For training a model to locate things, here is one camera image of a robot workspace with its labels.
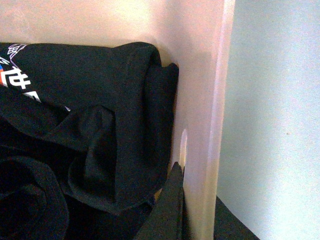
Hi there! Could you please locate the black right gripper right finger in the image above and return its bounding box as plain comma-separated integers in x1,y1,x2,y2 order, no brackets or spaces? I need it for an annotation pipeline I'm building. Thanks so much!
213,196,259,240

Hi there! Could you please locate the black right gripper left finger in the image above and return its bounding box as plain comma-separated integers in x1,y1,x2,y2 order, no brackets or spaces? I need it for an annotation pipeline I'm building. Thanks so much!
134,162,184,240

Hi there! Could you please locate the beige plastic laundry hamper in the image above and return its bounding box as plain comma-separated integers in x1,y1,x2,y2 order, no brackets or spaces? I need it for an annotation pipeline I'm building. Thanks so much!
0,0,235,240

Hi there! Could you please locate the black printed t-shirt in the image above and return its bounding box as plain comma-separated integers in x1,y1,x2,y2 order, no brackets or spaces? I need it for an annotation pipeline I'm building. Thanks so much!
0,42,179,240

